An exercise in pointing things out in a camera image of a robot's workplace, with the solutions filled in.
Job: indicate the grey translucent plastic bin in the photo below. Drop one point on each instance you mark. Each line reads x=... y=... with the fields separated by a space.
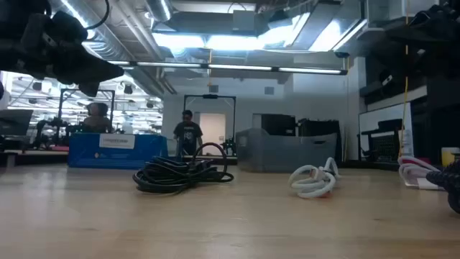
x=284 y=153

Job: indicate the black cabinet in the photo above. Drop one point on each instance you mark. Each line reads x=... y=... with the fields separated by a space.
x=278 y=125

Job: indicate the long ceiling light fixture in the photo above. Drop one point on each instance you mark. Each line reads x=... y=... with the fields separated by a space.
x=233 y=67

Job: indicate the seated person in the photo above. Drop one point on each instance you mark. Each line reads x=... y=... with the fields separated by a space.
x=97 y=120

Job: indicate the white board panel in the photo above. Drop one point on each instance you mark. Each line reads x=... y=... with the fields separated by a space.
x=377 y=115

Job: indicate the standing person in distance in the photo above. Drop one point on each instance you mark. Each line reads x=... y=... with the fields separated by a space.
x=187 y=135

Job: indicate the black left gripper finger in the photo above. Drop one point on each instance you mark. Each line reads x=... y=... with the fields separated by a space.
x=90 y=88
x=106 y=71

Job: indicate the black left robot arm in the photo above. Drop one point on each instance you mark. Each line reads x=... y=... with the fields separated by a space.
x=14 y=39

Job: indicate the background black robot arm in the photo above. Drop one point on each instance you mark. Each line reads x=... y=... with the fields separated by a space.
x=45 y=131

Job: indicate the black metal frame rig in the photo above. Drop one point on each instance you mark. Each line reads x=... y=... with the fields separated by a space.
x=209 y=96
x=86 y=91

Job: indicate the yellow cup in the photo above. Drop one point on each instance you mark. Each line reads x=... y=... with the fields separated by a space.
x=449 y=156

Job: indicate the black computer monitor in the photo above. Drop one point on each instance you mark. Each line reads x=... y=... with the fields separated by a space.
x=14 y=122

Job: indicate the blue cardboard box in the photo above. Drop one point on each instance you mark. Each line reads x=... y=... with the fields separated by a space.
x=115 y=154

